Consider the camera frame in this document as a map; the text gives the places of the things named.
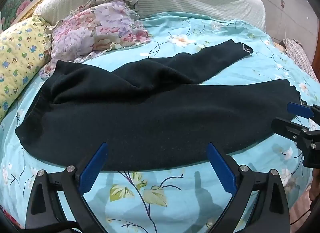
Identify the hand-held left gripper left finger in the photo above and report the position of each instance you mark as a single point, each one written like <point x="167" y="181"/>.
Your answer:
<point x="93" y="169"/>

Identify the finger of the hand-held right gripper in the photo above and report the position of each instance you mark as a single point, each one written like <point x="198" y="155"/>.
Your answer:
<point x="287" y="126"/>
<point x="298" y="109"/>

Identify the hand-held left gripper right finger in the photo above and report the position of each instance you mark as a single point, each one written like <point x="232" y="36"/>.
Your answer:
<point x="221" y="170"/>

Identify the black pants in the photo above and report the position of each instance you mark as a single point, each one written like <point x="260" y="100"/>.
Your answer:
<point x="150" y="123"/>

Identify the turquoise floral bed sheet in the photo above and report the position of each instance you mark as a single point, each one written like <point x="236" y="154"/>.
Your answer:
<point x="262" y="67"/>

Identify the plaid cloth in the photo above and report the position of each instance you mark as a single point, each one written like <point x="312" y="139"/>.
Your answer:
<point x="300" y="52"/>

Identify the yellow cartoon print pillow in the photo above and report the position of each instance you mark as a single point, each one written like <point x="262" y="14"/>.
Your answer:
<point x="20" y="57"/>

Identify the pink floral ruffled pillow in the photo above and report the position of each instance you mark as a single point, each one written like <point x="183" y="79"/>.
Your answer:
<point x="100" y="32"/>

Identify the wall socket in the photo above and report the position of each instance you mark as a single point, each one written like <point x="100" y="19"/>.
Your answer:
<point x="283" y="3"/>

